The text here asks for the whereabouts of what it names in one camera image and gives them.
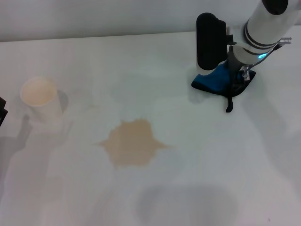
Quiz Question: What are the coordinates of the blue rag with black edge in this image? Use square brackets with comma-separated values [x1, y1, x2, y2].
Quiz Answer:
[190, 63, 256, 113]

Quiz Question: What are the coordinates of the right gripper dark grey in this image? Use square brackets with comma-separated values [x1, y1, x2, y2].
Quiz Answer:
[226, 46, 246, 94]

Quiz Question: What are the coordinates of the grey cable with silver plug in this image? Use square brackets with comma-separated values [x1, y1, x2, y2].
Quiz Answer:
[239, 37, 293, 81]

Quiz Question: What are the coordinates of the white paper cup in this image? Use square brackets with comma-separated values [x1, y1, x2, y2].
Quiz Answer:
[20, 76, 69, 125]

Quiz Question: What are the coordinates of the brown liquid stain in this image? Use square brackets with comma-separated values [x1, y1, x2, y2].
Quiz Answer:
[91, 119, 176, 167]

